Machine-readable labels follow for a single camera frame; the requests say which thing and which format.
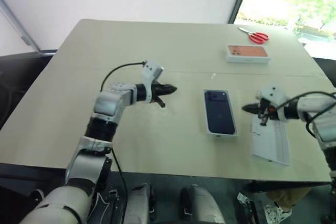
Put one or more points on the table leg caster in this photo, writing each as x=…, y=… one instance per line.
x=244, y=199

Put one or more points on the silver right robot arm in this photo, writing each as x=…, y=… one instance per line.
x=312, y=104

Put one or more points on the silver and black robot leg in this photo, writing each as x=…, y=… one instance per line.
x=140, y=205
x=199, y=205

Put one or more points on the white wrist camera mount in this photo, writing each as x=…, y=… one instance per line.
x=273, y=93
x=152, y=70

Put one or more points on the closed orange-print phone box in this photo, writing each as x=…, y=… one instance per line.
x=248, y=52

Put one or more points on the grey metal bar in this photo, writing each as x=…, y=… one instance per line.
x=21, y=24

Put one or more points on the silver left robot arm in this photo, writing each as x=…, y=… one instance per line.
x=105, y=106

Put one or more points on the black sofa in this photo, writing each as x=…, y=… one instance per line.
x=21, y=77

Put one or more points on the black and white shoe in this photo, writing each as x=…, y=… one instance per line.
x=36, y=195

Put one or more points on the white patterned shoe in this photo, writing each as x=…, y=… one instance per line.
x=277, y=209

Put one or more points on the white box lid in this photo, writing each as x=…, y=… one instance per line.
x=273, y=142

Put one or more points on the tan trouser leg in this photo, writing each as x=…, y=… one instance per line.
x=288, y=195

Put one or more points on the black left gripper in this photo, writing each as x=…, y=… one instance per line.
x=157, y=91

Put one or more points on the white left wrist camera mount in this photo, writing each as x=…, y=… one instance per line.
x=152, y=70

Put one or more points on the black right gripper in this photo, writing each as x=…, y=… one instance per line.
x=267, y=110

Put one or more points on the dark blue smartphone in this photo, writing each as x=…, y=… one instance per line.
x=219, y=111

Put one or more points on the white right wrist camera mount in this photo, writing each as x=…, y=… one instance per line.
x=273, y=93

